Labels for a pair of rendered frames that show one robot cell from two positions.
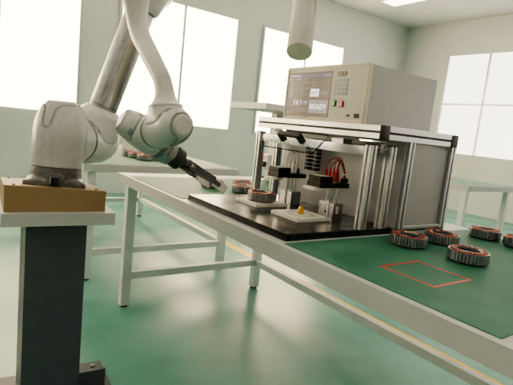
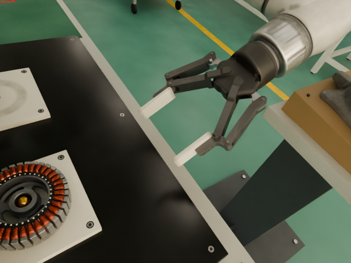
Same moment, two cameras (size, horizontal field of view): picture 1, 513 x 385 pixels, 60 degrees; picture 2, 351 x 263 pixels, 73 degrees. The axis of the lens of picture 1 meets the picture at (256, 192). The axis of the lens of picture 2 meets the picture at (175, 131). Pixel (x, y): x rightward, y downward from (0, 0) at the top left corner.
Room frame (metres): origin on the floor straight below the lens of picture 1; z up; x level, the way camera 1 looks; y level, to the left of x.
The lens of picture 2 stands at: (1.87, 0.12, 1.14)
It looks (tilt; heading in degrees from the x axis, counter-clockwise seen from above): 48 degrees down; 169
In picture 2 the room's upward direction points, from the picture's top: 17 degrees clockwise
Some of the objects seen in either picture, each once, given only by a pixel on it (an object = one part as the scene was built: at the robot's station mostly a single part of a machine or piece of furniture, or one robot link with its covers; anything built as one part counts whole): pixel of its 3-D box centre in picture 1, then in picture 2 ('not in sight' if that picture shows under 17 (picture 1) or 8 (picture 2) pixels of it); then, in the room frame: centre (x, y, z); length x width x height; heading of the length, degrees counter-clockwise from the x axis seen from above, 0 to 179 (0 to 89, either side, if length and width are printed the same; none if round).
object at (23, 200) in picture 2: not in sight; (25, 204); (1.75, -0.02, 0.80); 0.02 x 0.02 x 0.03
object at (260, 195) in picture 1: (261, 195); (24, 202); (1.75, -0.02, 0.80); 0.11 x 0.11 x 0.04
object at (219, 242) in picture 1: (121, 196); not in sight; (3.69, 1.13, 0.38); 1.85 x 1.10 x 0.75; 36
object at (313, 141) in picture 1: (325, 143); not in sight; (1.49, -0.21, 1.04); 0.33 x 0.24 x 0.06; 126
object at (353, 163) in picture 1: (333, 172); not in sight; (1.79, -0.30, 0.92); 0.66 x 0.01 x 0.30; 36
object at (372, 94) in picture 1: (356, 99); not in sight; (1.82, -0.36, 1.22); 0.44 x 0.39 x 0.20; 36
